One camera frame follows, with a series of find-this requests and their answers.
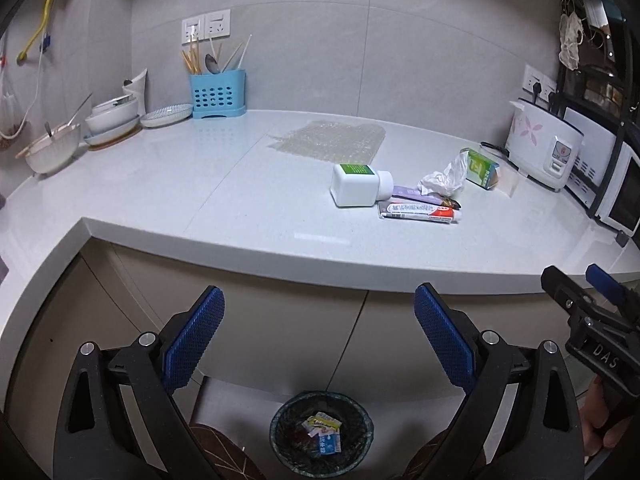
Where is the hanging mesh cloth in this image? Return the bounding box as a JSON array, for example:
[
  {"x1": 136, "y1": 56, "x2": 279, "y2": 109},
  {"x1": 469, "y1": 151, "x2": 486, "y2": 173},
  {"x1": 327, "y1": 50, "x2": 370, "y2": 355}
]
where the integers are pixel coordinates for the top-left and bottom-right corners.
[{"x1": 559, "y1": 12, "x2": 585, "y2": 71}]

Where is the black mesh trash bin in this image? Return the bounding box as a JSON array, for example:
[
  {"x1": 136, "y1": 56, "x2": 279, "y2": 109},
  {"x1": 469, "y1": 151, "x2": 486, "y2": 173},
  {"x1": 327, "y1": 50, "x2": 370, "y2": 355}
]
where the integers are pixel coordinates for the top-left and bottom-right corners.
[{"x1": 270, "y1": 391, "x2": 375, "y2": 478}]

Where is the black metal rack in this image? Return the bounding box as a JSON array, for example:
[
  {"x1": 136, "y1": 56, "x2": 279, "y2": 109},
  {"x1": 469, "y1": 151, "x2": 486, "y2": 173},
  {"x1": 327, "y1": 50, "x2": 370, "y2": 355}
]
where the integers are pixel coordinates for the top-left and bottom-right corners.
[{"x1": 555, "y1": 0, "x2": 640, "y2": 221}]

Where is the yellow snack packet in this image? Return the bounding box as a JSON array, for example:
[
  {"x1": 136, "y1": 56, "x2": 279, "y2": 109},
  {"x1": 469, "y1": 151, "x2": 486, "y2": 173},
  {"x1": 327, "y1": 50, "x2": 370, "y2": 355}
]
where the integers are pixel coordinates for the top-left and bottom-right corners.
[{"x1": 306, "y1": 411, "x2": 342, "y2": 433}]

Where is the metal spoon in bowl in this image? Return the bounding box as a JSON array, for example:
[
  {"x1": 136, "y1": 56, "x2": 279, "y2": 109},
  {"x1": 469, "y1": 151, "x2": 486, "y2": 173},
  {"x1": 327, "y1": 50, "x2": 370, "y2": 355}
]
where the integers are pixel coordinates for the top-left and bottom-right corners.
[{"x1": 44, "y1": 92, "x2": 93, "y2": 140}]

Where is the white plastic bag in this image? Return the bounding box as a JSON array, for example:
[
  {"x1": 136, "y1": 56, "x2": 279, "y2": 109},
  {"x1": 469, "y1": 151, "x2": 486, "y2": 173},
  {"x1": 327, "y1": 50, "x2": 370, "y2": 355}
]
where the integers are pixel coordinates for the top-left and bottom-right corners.
[{"x1": 419, "y1": 150, "x2": 470, "y2": 196}]

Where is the wide white bowl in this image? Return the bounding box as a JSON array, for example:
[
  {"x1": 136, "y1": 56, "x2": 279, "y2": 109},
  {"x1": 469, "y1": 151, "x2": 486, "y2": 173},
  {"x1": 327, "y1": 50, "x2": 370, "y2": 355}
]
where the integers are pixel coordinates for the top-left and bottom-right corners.
[{"x1": 15, "y1": 122, "x2": 82, "y2": 175}]

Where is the small white bowl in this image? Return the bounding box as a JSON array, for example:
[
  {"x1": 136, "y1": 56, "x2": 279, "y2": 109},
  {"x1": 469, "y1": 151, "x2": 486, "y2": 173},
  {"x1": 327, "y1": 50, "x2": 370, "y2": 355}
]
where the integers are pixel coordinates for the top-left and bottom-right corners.
[{"x1": 91, "y1": 96, "x2": 139, "y2": 116}]

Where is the person's left leg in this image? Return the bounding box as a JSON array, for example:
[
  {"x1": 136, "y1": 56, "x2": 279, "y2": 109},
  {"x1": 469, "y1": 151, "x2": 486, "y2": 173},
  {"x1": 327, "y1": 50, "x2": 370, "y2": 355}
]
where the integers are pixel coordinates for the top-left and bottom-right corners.
[{"x1": 187, "y1": 422, "x2": 266, "y2": 480}]

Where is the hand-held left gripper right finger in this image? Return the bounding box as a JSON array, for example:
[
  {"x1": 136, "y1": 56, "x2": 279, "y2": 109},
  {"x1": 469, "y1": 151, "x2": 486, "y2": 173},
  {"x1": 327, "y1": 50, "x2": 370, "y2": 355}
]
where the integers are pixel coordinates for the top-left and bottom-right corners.
[{"x1": 414, "y1": 282, "x2": 586, "y2": 480}]

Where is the green carton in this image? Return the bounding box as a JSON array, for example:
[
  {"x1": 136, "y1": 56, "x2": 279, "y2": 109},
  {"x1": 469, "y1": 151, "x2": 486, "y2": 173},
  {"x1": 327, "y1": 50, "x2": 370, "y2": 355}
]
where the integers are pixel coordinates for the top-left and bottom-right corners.
[{"x1": 460, "y1": 147, "x2": 521, "y2": 198}]

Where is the pale blue plate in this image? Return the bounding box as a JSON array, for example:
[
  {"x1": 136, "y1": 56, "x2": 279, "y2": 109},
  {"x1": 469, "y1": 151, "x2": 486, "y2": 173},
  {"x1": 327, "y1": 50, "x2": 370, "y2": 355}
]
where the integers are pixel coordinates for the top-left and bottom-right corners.
[{"x1": 82, "y1": 127, "x2": 143, "y2": 150}]

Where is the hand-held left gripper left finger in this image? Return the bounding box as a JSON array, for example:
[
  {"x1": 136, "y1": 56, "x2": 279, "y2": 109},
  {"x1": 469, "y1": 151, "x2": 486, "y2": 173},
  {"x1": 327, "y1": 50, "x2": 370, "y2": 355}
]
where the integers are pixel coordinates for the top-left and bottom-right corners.
[{"x1": 52, "y1": 285, "x2": 226, "y2": 480}]

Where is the white rice cooker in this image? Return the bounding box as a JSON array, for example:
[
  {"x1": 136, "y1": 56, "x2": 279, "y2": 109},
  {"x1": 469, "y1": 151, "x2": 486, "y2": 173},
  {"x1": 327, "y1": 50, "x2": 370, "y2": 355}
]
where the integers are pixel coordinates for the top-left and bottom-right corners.
[{"x1": 504, "y1": 100, "x2": 586, "y2": 192}]

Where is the person's right leg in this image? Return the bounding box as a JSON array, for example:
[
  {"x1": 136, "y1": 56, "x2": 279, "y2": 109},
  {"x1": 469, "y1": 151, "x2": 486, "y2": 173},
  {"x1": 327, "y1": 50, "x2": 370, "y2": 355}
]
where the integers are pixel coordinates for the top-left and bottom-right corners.
[{"x1": 405, "y1": 430, "x2": 481, "y2": 480}]

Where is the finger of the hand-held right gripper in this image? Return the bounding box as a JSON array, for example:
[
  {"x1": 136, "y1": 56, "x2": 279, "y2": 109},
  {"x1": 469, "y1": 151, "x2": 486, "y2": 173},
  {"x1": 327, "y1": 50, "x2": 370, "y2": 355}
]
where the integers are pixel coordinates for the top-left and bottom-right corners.
[
  {"x1": 541, "y1": 266, "x2": 601, "y2": 321},
  {"x1": 586, "y1": 264, "x2": 628, "y2": 306}
]

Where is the blue utensil holder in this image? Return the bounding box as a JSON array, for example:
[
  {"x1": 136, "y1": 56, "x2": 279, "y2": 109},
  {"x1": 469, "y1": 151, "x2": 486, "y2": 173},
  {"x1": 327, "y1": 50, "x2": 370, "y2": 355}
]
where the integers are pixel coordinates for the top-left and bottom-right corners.
[{"x1": 189, "y1": 71, "x2": 247, "y2": 119}]

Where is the hanging white net bag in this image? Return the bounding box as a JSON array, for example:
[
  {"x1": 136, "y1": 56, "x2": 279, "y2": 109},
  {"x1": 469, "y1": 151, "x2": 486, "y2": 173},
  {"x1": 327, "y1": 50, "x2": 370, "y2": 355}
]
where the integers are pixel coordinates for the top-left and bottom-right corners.
[{"x1": 0, "y1": 55, "x2": 31, "y2": 141}]

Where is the red white ointment tube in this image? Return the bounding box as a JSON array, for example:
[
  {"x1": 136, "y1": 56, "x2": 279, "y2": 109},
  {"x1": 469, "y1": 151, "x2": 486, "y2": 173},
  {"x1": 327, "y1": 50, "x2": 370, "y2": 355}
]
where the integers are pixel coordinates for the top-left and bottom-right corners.
[{"x1": 377, "y1": 201, "x2": 463, "y2": 223}]

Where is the person's right hand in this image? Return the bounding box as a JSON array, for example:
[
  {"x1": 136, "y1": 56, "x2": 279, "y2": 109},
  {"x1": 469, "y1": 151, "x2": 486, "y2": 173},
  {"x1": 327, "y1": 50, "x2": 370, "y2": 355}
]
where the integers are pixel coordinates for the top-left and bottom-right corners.
[{"x1": 580, "y1": 377, "x2": 626, "y2": 456}]

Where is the large white bowl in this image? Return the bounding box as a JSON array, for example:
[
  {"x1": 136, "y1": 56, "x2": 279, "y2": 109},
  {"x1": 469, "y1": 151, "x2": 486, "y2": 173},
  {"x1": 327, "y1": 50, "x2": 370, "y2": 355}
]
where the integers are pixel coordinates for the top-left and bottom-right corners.
[{"x1": 85, "y1": 110, "x2": 141, "y2": 136}]

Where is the black handled kitchen knife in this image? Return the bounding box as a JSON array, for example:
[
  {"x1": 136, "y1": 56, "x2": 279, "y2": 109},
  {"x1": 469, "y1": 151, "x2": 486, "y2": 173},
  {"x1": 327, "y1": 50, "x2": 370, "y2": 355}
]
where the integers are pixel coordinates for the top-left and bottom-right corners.
[{"x1": 582, "y1": 0, "x2": 616, "y2": 61}]

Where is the white jug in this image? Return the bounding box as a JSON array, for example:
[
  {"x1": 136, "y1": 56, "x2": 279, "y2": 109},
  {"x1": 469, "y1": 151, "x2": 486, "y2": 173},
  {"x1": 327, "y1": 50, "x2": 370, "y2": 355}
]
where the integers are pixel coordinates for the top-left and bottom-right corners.
[{"x1": 122, "y1": 69, "x2": 148, "y2": 116}]

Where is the white pill bottle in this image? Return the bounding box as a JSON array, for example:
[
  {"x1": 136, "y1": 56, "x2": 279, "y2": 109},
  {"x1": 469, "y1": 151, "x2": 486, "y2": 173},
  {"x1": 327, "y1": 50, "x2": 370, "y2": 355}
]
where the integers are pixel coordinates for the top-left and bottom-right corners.
[{"x1": 330, "y1": 164, "x2": 394, "y2": 207}]

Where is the white microwave oven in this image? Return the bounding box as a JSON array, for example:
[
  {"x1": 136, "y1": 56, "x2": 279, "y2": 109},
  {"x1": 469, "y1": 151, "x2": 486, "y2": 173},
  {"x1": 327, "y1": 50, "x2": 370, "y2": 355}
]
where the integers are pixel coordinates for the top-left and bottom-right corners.
[{"x1": 562, "y1": 106, "x2": 640, "y2": 238}]

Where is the patterned plate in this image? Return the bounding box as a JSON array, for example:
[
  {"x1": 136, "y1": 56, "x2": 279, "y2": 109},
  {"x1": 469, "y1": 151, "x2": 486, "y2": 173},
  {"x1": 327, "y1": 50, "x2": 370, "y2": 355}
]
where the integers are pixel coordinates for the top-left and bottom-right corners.
[{"x1": 140, "y1": 103, "x2": 194, "y2": 128}]

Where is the person's leg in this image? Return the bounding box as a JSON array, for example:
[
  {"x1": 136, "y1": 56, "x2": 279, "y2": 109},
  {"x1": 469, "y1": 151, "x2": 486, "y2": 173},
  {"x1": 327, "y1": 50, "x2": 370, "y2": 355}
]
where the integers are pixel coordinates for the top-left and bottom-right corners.
[
  {"x1": 187, "y1": 422, "x2": 266, "y2": 480},
  {"x1": 405, "y1": 430, "x2": 481, "y2": 480}
]

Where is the pair of white chopsticks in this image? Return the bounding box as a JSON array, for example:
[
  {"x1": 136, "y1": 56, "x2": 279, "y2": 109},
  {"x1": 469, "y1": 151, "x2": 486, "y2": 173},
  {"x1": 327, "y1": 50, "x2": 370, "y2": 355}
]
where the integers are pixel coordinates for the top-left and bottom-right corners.
[{"x1": 210, "y1": 34, "x2": 252, "y2": 73}]

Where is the bundle of wooden chopsticks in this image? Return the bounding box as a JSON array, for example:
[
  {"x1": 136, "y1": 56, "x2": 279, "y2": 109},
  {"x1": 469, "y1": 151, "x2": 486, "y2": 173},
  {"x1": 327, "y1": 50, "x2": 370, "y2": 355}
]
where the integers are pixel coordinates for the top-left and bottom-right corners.
[{"x1": 181, "y1": 35, "x2": 202, "y2": 76}]

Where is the bubble wrap sheet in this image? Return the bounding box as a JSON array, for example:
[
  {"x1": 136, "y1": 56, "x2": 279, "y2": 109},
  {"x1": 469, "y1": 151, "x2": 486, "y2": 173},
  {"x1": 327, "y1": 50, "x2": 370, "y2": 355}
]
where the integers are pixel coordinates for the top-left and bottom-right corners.
[{"x1": 266, "y1": 119, "x2": 388, "y2": 163}]

